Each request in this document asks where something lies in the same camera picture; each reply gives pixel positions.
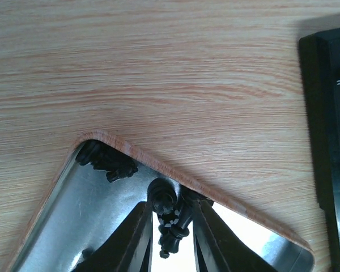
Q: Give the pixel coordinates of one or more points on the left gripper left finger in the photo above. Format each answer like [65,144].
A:
[129,248]

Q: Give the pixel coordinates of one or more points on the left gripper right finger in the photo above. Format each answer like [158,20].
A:
[217,248]

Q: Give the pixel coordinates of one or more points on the black and silver chessboard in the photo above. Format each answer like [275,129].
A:
[319,56]

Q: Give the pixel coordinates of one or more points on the black queen piece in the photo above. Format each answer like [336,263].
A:
[162,197]

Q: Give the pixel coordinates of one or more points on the black king piece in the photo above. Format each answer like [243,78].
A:
[171,237]

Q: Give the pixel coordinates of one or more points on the metal tray with wooden rim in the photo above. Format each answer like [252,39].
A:
[81,209]

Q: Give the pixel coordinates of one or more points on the black knight piece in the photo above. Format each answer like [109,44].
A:
[103,157]

